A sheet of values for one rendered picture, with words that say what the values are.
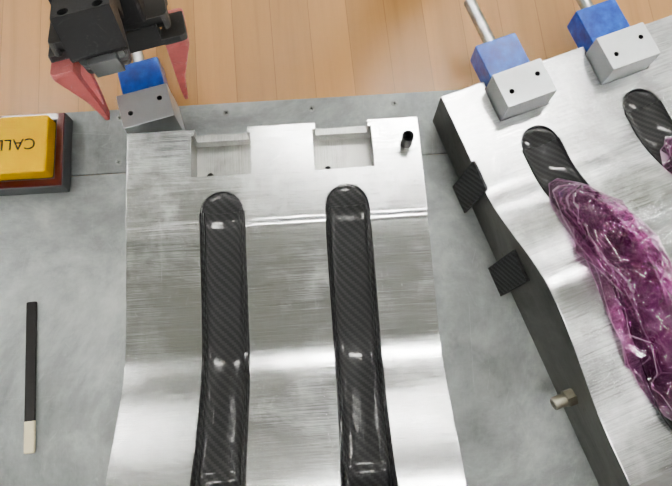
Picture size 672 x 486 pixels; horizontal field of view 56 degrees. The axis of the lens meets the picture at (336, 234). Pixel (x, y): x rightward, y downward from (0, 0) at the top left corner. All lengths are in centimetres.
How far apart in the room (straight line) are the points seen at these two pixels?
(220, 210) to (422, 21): 33
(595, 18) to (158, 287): 48
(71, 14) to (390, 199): 28
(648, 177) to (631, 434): 23
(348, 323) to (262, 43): 34
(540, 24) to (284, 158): 35
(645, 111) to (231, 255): 42
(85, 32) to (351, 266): 27
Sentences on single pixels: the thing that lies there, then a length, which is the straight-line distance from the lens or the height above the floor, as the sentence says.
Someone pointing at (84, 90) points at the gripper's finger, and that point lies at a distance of 63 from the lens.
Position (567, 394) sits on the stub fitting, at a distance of 60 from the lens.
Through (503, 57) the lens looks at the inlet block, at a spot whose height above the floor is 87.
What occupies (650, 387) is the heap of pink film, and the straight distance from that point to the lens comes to 59.
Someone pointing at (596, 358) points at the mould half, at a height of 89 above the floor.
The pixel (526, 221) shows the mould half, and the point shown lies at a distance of 59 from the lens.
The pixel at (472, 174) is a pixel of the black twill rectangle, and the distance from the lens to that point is 61.
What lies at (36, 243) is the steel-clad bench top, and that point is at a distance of 70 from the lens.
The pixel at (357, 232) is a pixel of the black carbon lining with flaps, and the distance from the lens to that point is 55.
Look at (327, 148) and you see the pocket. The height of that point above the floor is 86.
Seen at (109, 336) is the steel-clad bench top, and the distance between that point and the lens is 66.
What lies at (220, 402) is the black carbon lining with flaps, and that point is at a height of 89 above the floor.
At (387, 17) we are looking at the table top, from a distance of 75.
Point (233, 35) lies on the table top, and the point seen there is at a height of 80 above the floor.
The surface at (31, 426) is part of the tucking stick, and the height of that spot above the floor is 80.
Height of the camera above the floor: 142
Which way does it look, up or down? 75 degrees down
